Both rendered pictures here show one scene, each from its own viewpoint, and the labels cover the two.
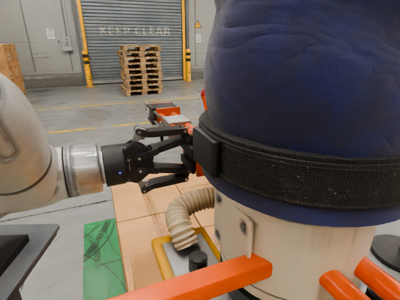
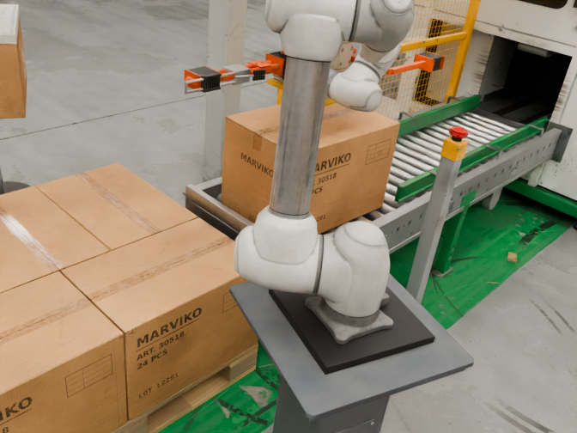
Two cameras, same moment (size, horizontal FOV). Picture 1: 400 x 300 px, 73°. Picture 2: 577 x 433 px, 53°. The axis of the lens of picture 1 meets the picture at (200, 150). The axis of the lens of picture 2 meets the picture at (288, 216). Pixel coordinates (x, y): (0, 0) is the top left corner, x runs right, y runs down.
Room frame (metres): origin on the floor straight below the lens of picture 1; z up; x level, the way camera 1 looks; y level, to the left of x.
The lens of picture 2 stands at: (1.38, 1.80, 1.79)
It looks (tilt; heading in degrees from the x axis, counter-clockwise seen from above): 31 degrees down; 242
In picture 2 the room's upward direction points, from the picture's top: 7 degrees clockwise
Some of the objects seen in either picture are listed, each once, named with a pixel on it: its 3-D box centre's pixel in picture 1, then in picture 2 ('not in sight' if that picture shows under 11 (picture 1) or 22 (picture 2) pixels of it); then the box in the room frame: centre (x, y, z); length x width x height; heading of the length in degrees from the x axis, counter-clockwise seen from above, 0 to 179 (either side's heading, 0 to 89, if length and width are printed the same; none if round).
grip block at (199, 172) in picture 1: (208, 152); (282, 63); (0.51, -0.02, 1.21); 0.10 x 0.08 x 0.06; 112
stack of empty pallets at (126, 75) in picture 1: (139, 68); not in sight; (8.21, 1.77, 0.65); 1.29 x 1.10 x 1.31; 22
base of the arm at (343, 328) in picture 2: not in sight; (355, 304); (0.60, 0.80, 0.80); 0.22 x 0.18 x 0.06; 5
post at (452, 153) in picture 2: not in sight; (426, 251); (-0.10, 0.27, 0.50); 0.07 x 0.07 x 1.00; 21
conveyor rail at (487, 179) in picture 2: not in sight; (460, 194); (-0.59, -0.11, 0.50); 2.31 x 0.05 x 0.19; 21
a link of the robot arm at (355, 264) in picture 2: not in sight; (355, 264); (0.63, 0.79, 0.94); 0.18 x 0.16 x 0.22; 153
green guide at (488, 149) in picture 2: not in sight; (489, 155); (-0.90, -0.29, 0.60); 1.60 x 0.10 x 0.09; 21
